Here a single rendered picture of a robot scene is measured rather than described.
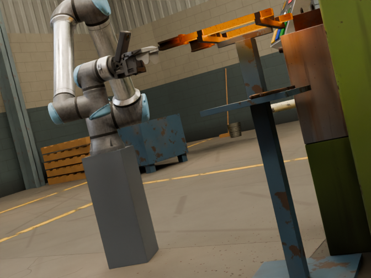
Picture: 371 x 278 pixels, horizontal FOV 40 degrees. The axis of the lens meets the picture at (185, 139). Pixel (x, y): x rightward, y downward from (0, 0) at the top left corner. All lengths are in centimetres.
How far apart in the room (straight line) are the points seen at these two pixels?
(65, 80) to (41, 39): 900
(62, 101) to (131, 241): 96
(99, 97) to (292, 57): 78
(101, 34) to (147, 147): 475
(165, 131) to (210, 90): 445
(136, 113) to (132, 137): 458
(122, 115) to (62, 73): 60
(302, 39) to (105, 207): 131
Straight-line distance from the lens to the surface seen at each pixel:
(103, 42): 244
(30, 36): 1093
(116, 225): 269
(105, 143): 266
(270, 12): 171
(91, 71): 198
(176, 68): 1208
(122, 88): 257
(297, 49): 208
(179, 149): 748
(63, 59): 219
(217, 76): 1156
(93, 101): 198
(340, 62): 179
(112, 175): 264
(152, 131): 718
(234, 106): 168
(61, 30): 231
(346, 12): 180
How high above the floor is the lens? 70
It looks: 3 degrees down
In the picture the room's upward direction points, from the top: 13 degrees counter-clockwise
